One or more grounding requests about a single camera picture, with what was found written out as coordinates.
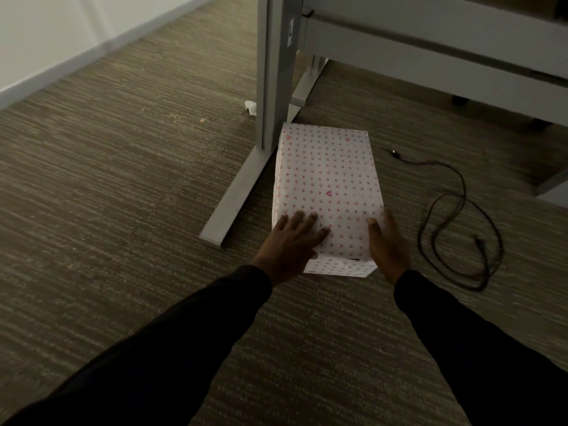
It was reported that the heart-print gift box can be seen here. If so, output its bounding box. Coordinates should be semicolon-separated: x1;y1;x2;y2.
272;122;386;278

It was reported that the person's left forearm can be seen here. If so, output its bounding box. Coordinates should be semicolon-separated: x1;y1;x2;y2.
0;264;273;426

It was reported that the person's right hand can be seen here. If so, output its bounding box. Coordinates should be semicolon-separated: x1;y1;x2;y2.
367;210;412;286

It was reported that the black power cable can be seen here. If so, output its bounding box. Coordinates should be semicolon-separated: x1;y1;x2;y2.
388;149;505;292

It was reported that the grey metal desk frame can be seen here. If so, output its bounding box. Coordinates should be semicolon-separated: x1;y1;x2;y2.
199;0;568;250

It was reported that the person's right forearm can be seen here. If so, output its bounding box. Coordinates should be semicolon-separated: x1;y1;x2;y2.
393;270;568;426

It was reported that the grey furniture base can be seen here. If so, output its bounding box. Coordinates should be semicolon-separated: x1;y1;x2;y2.
532;168;568;210

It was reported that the person's left hand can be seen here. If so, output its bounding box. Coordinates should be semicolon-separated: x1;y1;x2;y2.
251;210;331;288

